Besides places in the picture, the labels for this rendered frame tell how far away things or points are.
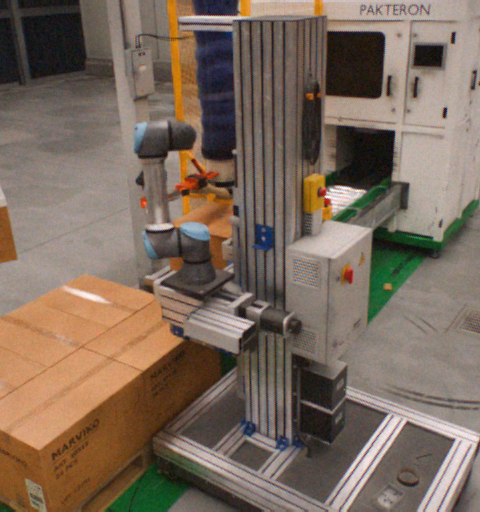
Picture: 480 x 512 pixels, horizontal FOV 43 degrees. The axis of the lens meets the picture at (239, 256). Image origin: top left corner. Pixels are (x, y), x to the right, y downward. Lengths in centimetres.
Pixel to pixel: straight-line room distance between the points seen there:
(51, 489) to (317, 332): 123
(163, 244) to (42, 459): 95
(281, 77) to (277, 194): 43
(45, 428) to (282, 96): 159
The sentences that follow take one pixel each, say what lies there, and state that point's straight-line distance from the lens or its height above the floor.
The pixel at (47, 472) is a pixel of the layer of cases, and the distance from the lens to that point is 268.
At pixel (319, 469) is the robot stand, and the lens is 285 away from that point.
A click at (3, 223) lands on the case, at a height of 87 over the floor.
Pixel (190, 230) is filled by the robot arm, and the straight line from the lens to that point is 243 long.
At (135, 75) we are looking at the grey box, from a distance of 414.
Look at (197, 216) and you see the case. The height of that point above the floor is 95.
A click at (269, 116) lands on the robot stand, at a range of 228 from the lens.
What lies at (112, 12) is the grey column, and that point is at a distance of 423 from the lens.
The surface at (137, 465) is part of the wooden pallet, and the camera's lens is 319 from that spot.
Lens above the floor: 217
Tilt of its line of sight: 24 degrees down
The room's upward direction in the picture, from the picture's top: 2 degrees counter-clockwise
